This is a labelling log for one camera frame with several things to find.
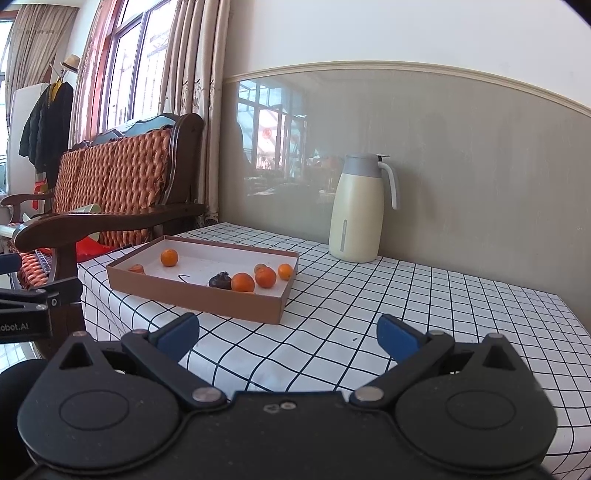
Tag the beige embroidered curtain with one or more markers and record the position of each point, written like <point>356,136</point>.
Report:
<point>198,92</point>

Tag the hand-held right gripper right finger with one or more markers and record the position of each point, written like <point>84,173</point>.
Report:
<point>399,337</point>

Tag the dark purple fruit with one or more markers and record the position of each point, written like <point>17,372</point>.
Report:
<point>220,280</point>

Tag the orange carrot chunk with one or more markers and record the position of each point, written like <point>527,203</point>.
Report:
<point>136,268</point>

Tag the small orange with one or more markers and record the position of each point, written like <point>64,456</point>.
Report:
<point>286,271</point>

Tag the orange tufted sofa cushion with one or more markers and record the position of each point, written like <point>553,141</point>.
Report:
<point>115,175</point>

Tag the straw hat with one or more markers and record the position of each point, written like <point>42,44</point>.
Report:
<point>71,63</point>

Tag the red cloth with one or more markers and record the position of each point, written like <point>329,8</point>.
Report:
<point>92,249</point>

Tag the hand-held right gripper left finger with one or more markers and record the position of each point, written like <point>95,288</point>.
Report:
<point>178,337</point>

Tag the yellow garment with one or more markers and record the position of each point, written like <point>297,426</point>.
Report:
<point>55,88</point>

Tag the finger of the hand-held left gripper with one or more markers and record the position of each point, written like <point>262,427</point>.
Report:
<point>60,290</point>
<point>9,264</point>

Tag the dark wooden sofa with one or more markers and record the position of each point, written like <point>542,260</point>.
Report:
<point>115,221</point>

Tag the black coat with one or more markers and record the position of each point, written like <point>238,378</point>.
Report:
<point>46,134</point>

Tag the brown cardboard box tray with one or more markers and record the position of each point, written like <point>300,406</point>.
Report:
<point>194,295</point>

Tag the cream thermos jug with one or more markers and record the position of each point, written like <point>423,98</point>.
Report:
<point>355,217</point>

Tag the window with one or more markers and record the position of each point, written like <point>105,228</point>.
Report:
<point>134,69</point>

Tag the light green plastic item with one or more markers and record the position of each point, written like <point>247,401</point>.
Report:
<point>85,209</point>

